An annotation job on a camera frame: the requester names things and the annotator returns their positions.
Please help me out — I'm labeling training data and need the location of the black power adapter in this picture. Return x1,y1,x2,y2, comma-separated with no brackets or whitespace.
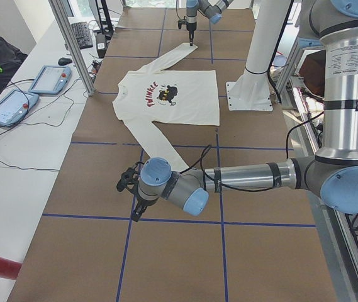
96,33,108,59

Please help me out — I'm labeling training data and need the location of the black computer mouse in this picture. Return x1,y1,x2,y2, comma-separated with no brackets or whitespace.
58,57,72,66

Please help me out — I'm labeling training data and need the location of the blue teach pendant far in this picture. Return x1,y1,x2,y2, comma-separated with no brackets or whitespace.
28,65,72,95

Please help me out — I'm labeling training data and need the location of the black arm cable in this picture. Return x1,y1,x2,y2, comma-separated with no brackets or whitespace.
178,144,294,193

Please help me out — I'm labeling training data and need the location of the blue teach pendant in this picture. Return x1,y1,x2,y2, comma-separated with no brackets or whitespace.
28,65,72,95
0,89,39,127

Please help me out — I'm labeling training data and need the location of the cream long-sleeve cat shirt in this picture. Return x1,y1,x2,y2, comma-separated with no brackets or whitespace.
113,43,220,171

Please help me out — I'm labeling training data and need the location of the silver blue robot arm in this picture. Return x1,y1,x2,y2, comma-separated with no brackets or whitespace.
177,0,233,47
113,1,358,221

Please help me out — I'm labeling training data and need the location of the black keyboard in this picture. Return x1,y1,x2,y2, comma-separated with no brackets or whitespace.
70,21,93,49

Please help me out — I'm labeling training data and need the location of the blue teach pendant near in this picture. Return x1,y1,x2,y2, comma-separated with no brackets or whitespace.
0,89,39,127

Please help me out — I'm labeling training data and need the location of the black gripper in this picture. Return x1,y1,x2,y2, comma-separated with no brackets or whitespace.
177,17,197,46
116,162,154,222

